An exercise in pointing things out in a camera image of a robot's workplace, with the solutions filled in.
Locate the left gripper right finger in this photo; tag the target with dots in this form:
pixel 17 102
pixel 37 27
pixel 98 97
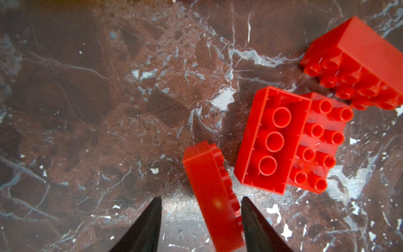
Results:
pixel 260 236

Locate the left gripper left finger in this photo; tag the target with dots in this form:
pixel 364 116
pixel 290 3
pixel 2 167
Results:
pixel 143 235

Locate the red lego narrow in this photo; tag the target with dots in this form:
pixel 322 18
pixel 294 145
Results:
pixel 212 186

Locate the red lego studded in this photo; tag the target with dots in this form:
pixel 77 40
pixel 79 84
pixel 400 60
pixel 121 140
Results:
pixel 322 134

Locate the red lego top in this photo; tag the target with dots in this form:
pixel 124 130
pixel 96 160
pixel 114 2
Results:
pixel 358 64

